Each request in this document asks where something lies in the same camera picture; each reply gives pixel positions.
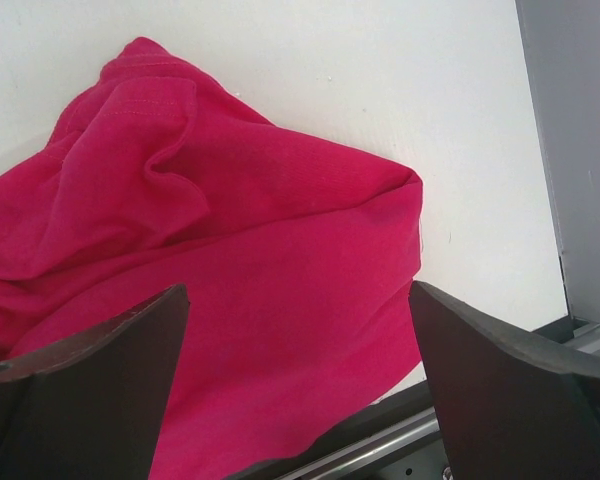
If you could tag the magenta pink t shirt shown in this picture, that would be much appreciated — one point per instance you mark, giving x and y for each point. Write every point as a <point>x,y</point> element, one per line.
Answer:
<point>297,254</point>

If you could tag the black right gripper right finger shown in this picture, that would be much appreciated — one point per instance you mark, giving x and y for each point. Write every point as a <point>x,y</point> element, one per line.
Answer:
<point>510,404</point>

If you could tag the aluminium frame rail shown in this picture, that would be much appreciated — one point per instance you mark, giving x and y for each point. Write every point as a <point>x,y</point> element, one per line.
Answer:
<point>577,334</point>

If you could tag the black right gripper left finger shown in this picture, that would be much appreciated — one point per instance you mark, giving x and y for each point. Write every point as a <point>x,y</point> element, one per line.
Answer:
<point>91,406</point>

